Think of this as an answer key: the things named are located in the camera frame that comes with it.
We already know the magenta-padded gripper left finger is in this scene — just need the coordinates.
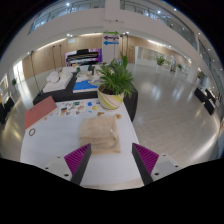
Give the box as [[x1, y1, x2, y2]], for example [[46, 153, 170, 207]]
[[42, 143, 93, 186]]

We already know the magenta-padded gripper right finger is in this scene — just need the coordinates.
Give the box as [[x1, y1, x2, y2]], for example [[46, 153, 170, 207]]
[[131, 142, 184, 186]]

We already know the beige knitted towel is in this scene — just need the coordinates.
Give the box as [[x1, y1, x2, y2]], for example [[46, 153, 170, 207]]
[[78, 115, 122, 155]]

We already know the white sheet with colourful stickers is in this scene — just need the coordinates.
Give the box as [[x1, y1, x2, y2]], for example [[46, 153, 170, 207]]
[[56, 99, 101, 117]]

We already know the salmon pink flat board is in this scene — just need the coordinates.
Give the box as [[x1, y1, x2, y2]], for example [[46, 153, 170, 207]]
[[24, 95, 59, 131]]

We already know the black display table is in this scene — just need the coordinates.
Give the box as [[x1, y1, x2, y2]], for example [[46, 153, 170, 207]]
[[32, 71, 139, 123]]

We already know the potted plant in striped pot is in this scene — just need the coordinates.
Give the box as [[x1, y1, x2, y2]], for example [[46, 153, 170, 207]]
[[95, 53, 136, 111]]

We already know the blue mat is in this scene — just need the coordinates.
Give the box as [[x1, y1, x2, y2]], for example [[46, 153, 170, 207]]
[[72, 79, 99, 94]]

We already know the white architectural model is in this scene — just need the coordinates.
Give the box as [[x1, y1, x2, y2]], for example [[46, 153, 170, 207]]
[[42, 66, 76, 94]]

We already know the beige architectural model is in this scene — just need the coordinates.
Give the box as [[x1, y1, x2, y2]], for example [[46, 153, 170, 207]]
[[87, 73, 104, 86]]

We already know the black chairs group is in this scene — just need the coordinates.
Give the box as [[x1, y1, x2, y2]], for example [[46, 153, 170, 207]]
[[0, 96, 15, 125], [194, 87, 218, 116]]

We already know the large background potted plant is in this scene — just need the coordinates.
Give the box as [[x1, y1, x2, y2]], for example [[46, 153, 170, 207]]
[[155, 55, 167, 68]]

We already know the black piano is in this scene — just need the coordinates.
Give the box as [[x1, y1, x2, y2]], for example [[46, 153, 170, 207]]
[[65, 48, 103, 67]]

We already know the pillar sign with coloured arrows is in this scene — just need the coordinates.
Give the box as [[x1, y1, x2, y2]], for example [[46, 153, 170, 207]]
[[102, 30, 120, 64]]

